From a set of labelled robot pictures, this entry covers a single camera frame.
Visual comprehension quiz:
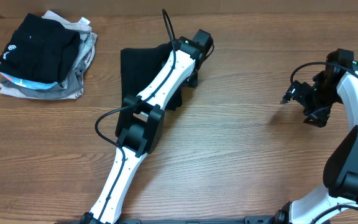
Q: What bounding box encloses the folded white garment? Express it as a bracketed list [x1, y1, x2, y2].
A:
[0, 10, 93, 100]

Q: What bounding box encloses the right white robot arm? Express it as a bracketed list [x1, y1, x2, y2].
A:
[266, 59, 358, 223]

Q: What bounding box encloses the black t-shirt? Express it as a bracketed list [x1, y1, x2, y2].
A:
[115, 42, 183, 138]

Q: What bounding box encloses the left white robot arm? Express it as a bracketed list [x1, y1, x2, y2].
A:
[80, 36, 214, 224]

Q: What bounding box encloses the folded light blue garment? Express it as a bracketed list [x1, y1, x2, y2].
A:
[0, 72, 58, 90]

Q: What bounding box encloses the folded grey garment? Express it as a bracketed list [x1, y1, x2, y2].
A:
[0, 32, 98, 100]

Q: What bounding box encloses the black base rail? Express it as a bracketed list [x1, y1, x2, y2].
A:
[116, 214, 288, 224]

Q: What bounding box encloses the folded black shirt with logo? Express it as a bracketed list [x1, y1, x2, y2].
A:
[0, 14, 80, 83]

